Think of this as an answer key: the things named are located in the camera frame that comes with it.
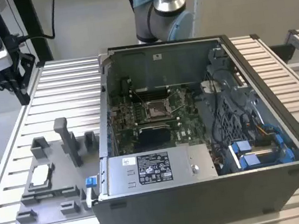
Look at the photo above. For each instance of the silver square CPU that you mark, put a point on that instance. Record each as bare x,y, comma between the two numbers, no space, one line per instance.
40,176

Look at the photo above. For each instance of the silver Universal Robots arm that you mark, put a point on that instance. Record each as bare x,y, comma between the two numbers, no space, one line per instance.
168,0

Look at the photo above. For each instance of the black RAM slot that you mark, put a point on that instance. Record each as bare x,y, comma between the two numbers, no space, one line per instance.
151,91

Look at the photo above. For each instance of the CPU socket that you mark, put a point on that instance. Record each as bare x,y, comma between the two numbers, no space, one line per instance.
157,110

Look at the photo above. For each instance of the grey parts rack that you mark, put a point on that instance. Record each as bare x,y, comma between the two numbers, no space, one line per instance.
60,166

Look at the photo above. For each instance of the thin metal locking lever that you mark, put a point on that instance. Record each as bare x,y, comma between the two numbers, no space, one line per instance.
139,96
179,106

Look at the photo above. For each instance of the hard disk in blue carrier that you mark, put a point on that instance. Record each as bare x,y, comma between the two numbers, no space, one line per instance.
90,182

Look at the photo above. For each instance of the small white case sticker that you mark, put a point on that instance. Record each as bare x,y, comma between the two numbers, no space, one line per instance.
157,56

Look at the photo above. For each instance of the silver power supply unit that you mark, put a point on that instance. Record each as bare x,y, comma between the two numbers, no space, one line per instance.
119,175

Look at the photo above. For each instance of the black fan shroud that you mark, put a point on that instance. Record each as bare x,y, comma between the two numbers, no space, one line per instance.
154,140

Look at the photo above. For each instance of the black power supply label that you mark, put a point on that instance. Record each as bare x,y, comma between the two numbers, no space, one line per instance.
153,167

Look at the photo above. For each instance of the green motherboard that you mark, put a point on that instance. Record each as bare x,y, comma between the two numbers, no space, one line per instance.
192,128

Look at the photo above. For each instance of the black plastic drive cage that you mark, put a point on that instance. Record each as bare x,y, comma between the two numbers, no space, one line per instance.
228,124

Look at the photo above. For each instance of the open black PC case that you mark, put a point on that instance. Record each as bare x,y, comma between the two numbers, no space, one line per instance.
204,206

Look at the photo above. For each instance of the blue disk carrier in bay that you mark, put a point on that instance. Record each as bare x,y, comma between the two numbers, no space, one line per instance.
249,160
242,146

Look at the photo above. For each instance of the black upright frame post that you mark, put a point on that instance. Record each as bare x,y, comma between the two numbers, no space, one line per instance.
34,27

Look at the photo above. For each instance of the silver metal bracket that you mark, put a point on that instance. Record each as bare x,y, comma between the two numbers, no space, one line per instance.
209,86

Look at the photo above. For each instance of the white upright post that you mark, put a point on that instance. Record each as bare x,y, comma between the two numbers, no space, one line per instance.
198,5

